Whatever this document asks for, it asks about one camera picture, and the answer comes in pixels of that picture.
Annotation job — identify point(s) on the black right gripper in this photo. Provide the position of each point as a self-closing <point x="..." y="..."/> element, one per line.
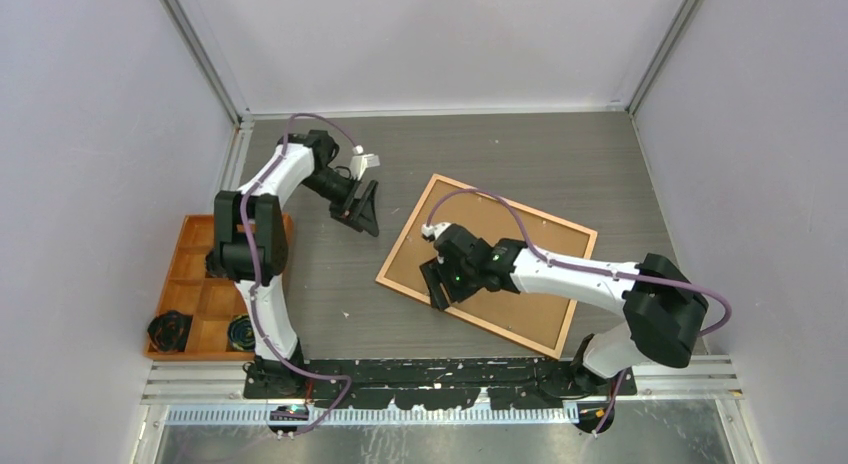
<point x="435" y="273"/>

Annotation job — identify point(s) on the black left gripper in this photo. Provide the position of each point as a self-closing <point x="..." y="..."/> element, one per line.
<point x="366" y="216"/>

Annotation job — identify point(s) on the orange wooden picture frame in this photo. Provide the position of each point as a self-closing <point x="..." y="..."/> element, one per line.
<point x="397" y="249"/>

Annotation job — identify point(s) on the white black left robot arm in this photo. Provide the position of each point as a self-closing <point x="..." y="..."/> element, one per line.
<point x="250" y="246"/>

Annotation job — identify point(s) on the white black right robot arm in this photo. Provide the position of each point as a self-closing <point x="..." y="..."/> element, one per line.
<point x="663" y="313"/>

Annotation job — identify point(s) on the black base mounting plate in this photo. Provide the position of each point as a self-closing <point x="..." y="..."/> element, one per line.
<point x="434" y="384"/>

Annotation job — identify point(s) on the dark striped tape roll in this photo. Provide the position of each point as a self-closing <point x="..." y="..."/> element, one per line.
<point x="240" y="334"/>

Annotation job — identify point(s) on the orange compartment tray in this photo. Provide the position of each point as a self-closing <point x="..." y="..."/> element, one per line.
<point x="210" y="303"/>

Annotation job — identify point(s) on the black tape roll lower left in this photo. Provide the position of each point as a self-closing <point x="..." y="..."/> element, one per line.
<point x="168" y="332"/>

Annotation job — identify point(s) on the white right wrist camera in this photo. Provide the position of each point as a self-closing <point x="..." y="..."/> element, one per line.
<point x="431" y="232"/>

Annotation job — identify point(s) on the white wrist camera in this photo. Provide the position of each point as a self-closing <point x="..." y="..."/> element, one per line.
<point x="361" y="161"/>
<point x="431" y="232"/>

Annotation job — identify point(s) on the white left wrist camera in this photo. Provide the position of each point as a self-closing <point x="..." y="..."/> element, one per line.
<point x="361" y="161"/>

